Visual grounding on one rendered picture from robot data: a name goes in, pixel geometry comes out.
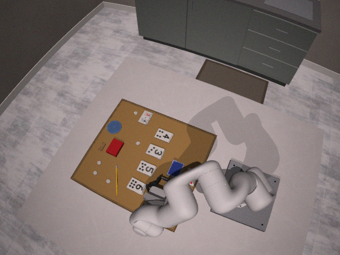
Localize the dark blue card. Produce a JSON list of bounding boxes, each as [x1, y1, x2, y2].
[[167, 160, 184, 177]]

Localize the blue round disc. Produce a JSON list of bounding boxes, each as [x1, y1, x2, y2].
[[107, 121, 121, 134]]

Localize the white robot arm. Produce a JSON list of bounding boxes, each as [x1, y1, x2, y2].
[[129, 160, 276, 237]]

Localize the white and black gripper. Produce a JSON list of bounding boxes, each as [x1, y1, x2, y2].
[[145, 175, 168, 204]]

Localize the red rectangular box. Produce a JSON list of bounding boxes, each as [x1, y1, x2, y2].
[[106, 138, 124, 157]]

